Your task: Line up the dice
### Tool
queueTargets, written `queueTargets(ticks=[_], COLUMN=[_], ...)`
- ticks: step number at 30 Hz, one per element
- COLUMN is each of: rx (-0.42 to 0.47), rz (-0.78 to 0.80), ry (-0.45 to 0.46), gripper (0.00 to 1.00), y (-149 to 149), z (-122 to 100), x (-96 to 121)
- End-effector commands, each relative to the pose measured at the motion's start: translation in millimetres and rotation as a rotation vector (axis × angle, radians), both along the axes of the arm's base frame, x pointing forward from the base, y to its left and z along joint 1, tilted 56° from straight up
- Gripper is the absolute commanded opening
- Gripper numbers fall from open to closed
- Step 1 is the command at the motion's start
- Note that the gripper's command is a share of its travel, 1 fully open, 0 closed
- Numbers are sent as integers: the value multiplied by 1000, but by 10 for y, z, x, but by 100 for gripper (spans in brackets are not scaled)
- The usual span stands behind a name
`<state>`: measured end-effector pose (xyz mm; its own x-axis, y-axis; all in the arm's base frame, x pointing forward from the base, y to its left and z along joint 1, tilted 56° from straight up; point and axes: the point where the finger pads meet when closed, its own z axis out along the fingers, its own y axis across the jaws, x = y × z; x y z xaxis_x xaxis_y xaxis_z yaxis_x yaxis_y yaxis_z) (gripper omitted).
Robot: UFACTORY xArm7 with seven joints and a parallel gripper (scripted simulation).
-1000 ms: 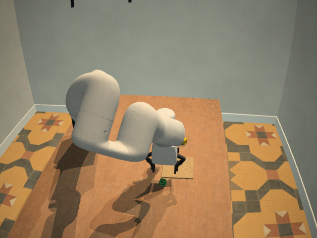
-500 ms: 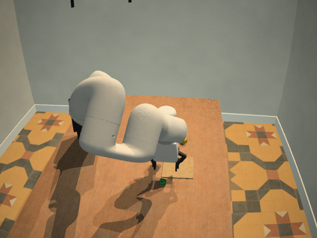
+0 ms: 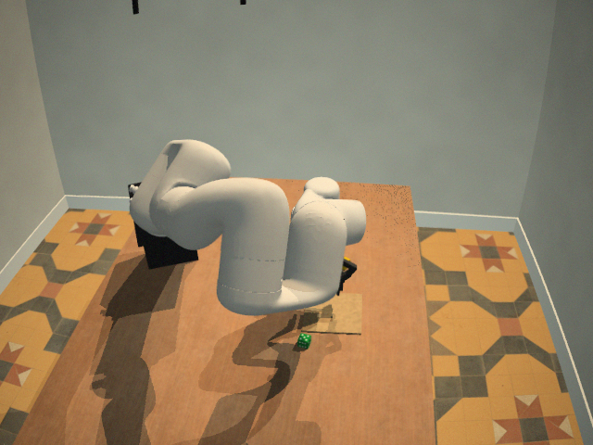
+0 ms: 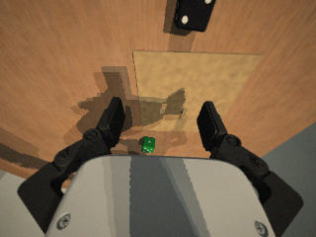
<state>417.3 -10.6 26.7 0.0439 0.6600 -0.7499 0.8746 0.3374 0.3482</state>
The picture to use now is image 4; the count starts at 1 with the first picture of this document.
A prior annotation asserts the green die with white pips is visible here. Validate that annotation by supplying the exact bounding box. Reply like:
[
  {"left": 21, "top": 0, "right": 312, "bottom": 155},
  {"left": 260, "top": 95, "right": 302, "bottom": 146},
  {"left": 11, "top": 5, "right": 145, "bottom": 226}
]
[{"left": 141, "top": 136, "right": 155, "bottom": 153}]

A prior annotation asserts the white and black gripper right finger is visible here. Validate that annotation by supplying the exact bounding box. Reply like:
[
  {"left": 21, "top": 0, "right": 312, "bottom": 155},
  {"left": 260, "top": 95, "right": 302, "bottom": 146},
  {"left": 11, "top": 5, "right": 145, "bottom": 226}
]
[{"left": 197, "top": 101, "right": 304, "bottom": 237}]

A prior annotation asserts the black die with white pips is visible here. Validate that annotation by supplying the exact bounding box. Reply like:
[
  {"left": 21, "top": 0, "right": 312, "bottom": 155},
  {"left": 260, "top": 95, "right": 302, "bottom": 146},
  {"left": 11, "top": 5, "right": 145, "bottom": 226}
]
[{"left": 174, "top": 0, "right": 216, "bottom": 33}]

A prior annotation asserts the beige flat mat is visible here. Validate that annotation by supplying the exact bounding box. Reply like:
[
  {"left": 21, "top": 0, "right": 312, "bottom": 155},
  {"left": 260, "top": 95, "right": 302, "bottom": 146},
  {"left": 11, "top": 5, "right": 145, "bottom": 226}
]
[{"left": 133, "top": 50, "right": 262, "bottom": 132}]

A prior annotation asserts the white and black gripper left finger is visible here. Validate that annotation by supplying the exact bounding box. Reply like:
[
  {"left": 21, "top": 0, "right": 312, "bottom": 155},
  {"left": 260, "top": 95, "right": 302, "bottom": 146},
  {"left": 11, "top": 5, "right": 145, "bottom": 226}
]
[{"left": 17, "top": 97, "right": 125, "bottom": 235}]

